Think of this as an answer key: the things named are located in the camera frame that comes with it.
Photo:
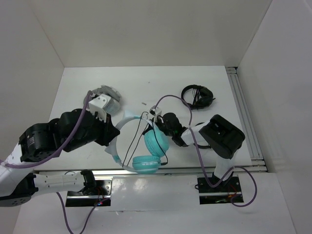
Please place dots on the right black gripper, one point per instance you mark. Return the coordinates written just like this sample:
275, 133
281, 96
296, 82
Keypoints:
158, 121

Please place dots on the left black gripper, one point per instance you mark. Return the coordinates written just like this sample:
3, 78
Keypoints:
108, 130

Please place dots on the teal white cat-ear headphones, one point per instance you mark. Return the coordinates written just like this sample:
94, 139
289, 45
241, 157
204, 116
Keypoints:
155, 141

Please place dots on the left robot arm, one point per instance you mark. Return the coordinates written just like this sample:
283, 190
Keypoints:
18, 181

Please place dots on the black headband headphones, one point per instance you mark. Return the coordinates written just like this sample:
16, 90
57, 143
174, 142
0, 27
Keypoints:
204, 147

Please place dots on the aluminium side rail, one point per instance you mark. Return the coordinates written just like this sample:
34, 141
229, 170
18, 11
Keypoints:
258, 162

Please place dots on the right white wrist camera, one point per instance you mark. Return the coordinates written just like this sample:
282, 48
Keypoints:
155, 112

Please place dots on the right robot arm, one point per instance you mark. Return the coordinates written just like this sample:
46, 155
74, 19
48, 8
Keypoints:
223, 138

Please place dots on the grey white headphones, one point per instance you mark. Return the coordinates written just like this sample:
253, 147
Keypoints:
114, 105

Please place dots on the black wired headphones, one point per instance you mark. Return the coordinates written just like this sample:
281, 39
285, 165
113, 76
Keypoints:
202, 97

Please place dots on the aluminium front rail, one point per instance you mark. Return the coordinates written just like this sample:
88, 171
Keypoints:
170, 171

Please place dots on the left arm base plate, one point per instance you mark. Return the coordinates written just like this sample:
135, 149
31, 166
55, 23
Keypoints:
100, 195

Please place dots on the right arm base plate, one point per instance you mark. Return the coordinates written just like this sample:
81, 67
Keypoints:
221, 194

